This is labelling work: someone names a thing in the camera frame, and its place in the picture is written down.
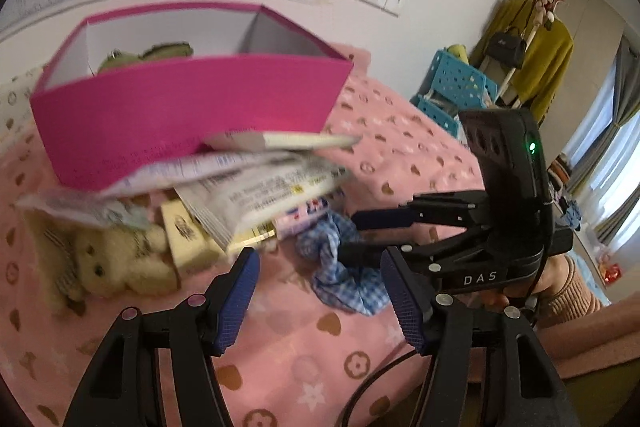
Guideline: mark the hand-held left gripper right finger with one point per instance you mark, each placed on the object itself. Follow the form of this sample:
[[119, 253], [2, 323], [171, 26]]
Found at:
[[405, 302]]

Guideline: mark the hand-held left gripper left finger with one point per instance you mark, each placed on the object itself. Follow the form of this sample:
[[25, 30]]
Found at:
[[237, 307]]

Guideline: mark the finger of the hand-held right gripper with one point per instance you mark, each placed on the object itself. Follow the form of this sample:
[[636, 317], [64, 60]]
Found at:
[[360, 253], [380, 219]]

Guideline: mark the blue gingham scrunchie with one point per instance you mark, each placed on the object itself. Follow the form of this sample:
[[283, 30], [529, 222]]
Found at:
[[340, 287]]

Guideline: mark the white yellow wet wipes pack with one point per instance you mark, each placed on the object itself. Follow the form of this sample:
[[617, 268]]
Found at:
[[240, 197]]

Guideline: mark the pink cardboard box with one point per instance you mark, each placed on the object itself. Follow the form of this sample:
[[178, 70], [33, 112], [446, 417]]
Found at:
[[175, 107]]

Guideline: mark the person's right forearm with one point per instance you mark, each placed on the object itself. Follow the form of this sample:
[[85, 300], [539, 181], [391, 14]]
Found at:
[[585, 302]]

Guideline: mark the person's right hand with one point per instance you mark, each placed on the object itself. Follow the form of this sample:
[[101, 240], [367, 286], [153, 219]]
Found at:
[[557, 277]]

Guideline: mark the colourful flower print pack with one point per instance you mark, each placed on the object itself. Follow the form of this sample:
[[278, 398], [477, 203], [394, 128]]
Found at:
[[300, 217]]

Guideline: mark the beige tissue pack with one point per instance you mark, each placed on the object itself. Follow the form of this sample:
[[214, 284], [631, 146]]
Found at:
[[187, 237]]

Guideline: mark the white coat rack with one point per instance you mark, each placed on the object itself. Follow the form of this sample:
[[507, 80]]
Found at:
[[506, 79]]

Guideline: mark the blue plastic basket rack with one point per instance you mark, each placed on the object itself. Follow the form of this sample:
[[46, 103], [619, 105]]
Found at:
[[455, 82]]

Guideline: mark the coat rack with yellow coat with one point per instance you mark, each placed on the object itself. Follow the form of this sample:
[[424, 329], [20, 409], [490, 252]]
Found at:
[[545, 62]]

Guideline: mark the black handbag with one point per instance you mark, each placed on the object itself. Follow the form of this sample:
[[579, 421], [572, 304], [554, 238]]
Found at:
[[505, 47]]

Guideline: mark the yellow-green toy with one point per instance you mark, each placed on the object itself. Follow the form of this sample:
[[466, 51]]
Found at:
[[457, 53]]

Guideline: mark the white plastic packet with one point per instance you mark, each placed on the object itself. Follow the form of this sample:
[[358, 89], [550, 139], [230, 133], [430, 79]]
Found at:
[[280, 141]]

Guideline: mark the cream teddy bear plush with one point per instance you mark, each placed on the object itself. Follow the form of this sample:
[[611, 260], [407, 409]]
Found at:
[[100, 267]]

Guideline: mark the red packet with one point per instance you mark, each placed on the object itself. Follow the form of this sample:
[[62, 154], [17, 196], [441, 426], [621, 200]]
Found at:
[[612, 273]]

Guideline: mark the grey curtain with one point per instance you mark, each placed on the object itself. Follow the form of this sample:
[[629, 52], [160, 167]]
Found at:
[[627, 72]]

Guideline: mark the pink hanging ornament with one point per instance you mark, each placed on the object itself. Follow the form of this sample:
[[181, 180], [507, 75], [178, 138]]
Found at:
[[544, 4]]

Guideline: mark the green dinosaur plush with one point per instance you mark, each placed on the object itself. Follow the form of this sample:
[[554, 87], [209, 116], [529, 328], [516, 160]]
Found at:
[[120, 62]]

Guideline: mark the white printed cloth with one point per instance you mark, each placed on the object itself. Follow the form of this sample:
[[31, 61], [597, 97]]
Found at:
[[15, 97]]

